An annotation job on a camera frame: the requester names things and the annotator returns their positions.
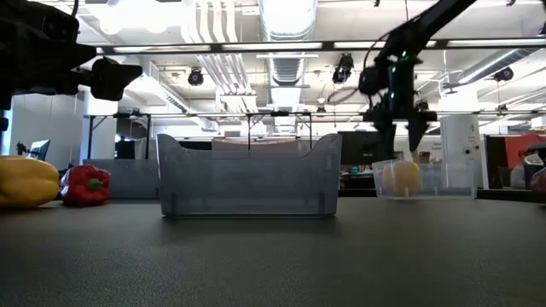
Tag large black monitor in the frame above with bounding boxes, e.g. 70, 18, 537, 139
340, 130, 396, 166

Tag red partition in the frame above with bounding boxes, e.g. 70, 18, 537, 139
504, 134, 546, 170

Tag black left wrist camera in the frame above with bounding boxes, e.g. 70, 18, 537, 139
40, 3, 81, 43

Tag pale yellow bell pepper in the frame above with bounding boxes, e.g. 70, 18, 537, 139
381, 159, 423, 198

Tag white ceiling pipes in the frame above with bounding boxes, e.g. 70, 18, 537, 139
181, 0, 259, 114

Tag white pillar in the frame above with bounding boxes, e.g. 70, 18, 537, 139
440, 113, 483, 189

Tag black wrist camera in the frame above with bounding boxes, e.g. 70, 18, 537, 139
40, 3, 81, 43
357, 64, 387, 97

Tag dark office chair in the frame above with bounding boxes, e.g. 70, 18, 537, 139
523, 142, 546, 192

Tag black ceiling camera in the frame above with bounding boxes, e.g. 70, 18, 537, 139
331, 53, 355, 85
493, 67, 515, 83
187, 67, 205, 87

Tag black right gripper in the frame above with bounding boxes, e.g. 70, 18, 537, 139
362, 55, 439, 162

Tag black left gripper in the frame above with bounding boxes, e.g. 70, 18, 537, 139
0, 0, 144, 110

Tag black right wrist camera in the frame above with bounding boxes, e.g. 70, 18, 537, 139
357, 64, 387, 97

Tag slanted grey ceiling duct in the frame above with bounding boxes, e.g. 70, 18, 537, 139
456, 47, 541, 85

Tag silver ribbed ceiling duct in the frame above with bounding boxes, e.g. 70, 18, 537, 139
258, 0, 319, 134

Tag black overhead light rail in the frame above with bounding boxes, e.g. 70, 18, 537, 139
76, 38, 546, 55

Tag small tilted computer monitor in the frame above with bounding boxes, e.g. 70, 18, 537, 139
28, 139, 51, 162

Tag clear plastic basket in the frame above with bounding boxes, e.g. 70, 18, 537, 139
371, 159, 478, 200

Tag red pepper with green stem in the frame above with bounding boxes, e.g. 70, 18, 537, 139
61, 165, 111, 206

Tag low grey translucent basket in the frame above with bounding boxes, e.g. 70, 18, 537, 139
83, 158, 161, 200

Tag large grey translucent basket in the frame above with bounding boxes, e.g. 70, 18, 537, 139
155, 132, 343, 219

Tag bright yellow bell pepper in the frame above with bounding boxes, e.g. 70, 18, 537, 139
0, 154, 61, 209

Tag black partition panel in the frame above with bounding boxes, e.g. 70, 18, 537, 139
485, 135, 508, 190

